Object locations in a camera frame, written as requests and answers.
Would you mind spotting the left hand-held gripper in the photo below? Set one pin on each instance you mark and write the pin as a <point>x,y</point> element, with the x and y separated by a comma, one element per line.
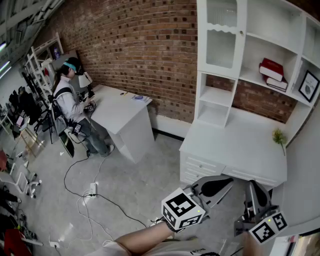
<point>181,210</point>

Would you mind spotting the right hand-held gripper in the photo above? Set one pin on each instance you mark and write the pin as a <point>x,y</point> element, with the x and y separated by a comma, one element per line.
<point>265,227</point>

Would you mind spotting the red gold-print hardcover book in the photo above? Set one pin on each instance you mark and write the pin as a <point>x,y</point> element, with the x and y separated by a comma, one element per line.
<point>271,68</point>
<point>276,84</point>

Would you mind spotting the white shelf cabinet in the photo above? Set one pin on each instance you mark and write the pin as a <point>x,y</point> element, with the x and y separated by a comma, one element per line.
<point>270,48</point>

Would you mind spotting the person's right forearm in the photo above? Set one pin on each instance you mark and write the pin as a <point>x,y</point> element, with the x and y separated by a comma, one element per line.
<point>247,246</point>

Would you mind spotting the person's left forearm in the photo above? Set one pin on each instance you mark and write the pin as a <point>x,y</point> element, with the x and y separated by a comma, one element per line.
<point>142,236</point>

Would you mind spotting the white drawer front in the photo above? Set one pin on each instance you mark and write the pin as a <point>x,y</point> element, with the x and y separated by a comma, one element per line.
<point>250,176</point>

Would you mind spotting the white shelf cabinet desk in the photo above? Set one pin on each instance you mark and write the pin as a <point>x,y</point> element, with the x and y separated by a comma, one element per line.
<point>237,140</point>

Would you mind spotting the black wristband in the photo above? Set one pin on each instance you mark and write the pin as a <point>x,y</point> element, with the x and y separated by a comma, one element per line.
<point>170,226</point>

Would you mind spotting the artificial green plant sprig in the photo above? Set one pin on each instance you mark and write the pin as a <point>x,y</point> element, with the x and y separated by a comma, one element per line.
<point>278,137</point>

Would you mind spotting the blue and white booklet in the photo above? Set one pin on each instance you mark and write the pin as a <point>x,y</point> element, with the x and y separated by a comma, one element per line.
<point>141,98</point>

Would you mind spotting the white power strip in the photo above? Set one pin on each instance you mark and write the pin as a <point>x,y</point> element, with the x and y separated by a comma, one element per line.
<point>93,188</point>

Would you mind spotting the black framed leaf picture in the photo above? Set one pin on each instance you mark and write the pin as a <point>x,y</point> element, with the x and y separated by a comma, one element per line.
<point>308,86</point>

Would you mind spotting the small white table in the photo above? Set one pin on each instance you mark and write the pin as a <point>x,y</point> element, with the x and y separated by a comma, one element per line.
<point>117,112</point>

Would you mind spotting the small dark object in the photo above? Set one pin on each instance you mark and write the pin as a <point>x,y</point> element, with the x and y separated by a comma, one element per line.
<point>122,94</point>

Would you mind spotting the white ribbed-glass cabinet door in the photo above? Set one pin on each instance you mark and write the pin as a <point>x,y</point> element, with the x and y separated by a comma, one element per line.
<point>221,47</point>

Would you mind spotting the white swivel chair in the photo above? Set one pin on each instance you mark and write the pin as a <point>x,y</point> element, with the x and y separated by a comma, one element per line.
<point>22,180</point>

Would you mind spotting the red bag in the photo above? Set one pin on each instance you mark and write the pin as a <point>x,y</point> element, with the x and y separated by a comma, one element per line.
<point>15,240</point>

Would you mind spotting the black office chairs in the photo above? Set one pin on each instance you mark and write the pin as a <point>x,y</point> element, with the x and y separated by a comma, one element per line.
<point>27,105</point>

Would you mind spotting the white shelf rack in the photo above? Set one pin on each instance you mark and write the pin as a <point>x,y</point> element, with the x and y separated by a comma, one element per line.
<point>37,72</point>

